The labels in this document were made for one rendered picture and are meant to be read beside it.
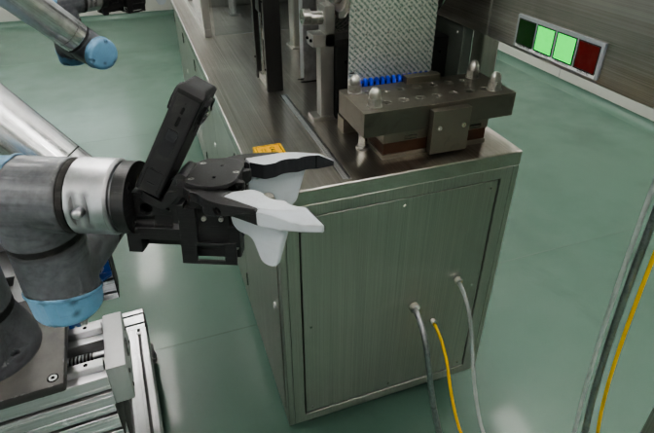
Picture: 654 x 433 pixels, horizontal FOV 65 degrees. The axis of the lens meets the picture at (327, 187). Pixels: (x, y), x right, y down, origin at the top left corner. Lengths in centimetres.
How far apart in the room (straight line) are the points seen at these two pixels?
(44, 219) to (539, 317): 195
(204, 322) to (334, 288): 89
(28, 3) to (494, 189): 114
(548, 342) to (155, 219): 181
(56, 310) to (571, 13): 101
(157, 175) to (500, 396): 161
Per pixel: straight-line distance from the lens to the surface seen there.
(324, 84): 140
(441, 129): 123
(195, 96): 46
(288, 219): 42
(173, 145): 48
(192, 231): 49
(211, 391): 190
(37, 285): 61
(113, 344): 102
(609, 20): 110
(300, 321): 135
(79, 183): 52
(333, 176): 116
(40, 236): 57
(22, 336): 97
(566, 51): 116
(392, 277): 138
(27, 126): 69
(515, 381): 199
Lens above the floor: 149
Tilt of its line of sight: 32 degrees down
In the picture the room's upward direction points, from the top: straight up
